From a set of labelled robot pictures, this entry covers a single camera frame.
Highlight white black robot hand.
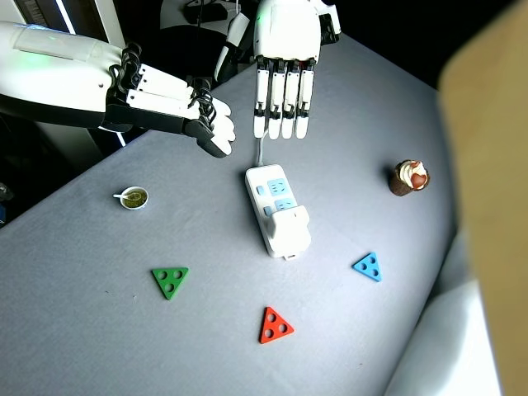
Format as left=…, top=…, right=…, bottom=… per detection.
left=0, top=20, right=238, bottom=160
left=213, top=0, right=323, bottom=140

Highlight brown toy cupcake white cream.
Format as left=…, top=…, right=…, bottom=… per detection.
left=388, top=159, right=431, bottom=197

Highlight white plug adapter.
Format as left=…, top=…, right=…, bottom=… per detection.
left=265, top=205, right=313, bottom=256

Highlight small white bowl green soup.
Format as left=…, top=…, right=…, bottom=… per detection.
left=120, top=186, right=149, bottom=210

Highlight white power strip blue sockets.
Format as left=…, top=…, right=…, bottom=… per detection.
left=244, top=163, right=314, bottom=262

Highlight grey table cloth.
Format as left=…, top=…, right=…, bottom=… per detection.
left=0, top=31, right=469, bottom=396

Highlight green triangle block three holes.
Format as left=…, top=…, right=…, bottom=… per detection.
left=151, top=266, right=190, bottom=301

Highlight tan blurred board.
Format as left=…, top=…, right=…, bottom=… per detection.
left=438, top=0, right=528, bottom=396

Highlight blue triangle block three holes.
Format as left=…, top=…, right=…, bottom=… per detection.
left=352, top=252, right=384, bottom=284

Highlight red triangle block three holes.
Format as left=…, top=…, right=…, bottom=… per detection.
left=258, top=306, right=295, bottom=345

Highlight white blurred panel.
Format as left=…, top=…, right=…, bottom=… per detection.
left=383, top=230, right=503, bottom=396

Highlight white power strip cable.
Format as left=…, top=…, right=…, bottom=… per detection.
left=256, top=135, right=269, bottom=168

